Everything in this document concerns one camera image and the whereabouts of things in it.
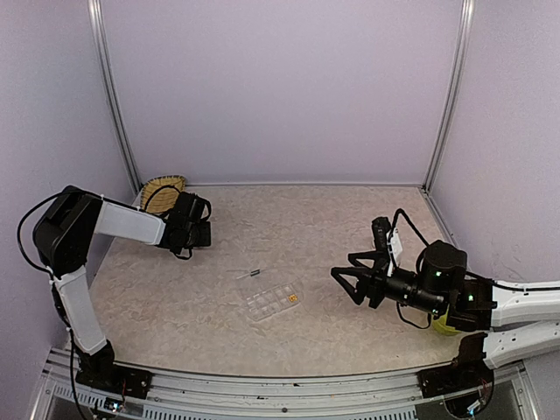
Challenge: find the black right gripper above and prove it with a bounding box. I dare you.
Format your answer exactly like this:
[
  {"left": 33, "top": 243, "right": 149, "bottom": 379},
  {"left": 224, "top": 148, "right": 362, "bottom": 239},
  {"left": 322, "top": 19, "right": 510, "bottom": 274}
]
[{"left": 332, "top": 249, "right": 446, "bottom": 316}]

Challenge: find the clear plastic pill organizer box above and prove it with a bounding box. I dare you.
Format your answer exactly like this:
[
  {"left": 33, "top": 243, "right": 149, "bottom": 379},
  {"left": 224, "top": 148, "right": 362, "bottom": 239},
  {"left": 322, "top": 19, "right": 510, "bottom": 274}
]
[{"left": 231, "top": 268, "right": 303, "bottom": 322}]

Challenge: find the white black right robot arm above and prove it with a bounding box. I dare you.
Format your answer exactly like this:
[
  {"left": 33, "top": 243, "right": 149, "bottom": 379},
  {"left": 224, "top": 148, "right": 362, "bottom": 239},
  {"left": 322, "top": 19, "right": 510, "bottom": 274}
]
[{"left": 331, "top": 241, "right": 559, "bottom": 389}]

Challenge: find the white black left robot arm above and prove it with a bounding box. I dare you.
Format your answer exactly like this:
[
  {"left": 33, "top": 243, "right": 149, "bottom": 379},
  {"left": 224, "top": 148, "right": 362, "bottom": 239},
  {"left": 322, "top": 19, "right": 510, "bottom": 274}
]
[{"left": 32, "top": 185, "right": 212, "bottom": 356}]

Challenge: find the woven bamboo tray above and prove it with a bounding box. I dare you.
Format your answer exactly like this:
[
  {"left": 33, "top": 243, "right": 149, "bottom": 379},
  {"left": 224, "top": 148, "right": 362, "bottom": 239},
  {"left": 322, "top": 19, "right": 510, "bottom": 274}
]
[{"left": 140, "top": 175, "right": 186, "bottom": 214}]

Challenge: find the green plastic bowl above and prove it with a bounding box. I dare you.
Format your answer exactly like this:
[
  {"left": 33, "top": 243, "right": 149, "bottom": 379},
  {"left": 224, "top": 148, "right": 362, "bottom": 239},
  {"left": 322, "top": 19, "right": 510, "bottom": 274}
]
[{"left": 431, "top": 315, "right": 459, "bottom": 337}]

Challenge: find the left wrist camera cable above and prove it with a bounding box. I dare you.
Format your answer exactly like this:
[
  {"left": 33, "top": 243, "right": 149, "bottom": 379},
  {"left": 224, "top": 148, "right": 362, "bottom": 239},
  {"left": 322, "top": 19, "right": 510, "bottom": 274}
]
[{"left": 143, "top": 185, "right": 185, "bottom": 218}]

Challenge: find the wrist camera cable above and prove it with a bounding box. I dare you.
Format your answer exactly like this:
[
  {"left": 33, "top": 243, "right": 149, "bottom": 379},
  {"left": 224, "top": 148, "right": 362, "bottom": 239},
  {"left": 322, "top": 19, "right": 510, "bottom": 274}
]
[
  {"left": 392, "top": 208, "right": 432, "bottom": 250},
  {"left": 143, "top": 185, "right": 185, "bottom": 218}
]

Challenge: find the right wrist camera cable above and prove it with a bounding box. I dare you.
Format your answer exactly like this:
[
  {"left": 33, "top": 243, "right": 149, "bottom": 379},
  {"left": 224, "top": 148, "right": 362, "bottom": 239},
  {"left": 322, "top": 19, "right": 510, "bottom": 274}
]
[{"left": 392, "top": 208, "right": 432, "bottom": 250}]

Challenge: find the aluminium front frame rail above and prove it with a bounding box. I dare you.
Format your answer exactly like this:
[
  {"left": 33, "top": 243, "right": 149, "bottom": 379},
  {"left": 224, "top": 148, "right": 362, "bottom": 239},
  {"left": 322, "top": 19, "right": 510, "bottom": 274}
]
[{"left": 30, "top": 349, "right": 539, "bottom": 420}]

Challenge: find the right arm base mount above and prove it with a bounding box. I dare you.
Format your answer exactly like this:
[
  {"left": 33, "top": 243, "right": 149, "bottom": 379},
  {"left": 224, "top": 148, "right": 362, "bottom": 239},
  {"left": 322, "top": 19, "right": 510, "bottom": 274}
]
[{"left": 416, "top": 332, "right": 494, "bottom": 398}]

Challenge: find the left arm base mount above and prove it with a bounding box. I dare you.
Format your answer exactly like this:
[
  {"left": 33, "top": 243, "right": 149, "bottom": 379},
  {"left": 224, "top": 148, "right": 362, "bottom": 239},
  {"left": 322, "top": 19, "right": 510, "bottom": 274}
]
[{"left": 74, "top": 341, "right": 153, "bottom": 399}]

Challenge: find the aluminium left corner post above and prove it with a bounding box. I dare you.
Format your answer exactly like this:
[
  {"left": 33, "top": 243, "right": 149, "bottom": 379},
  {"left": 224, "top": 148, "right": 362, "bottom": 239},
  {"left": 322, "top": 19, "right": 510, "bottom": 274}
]
[{"left": 87, "top": 0, "right": 142, "bottom": 194}]

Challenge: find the aluminium corner post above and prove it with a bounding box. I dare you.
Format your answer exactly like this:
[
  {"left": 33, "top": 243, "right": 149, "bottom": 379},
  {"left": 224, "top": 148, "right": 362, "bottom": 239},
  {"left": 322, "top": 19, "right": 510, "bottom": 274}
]
[
  {"left": 87, "top": 0, "right": 142, "bottom": 194},
  {"left": 423, "top": 0, "right": 476, "bottom": 195}
]

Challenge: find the aluminium right corner post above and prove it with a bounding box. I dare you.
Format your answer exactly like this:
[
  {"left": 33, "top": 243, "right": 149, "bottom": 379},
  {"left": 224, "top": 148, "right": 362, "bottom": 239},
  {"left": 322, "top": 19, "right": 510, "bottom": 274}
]
[{"left": 423, "top": 0, "right": 476, "bottom": 195}]

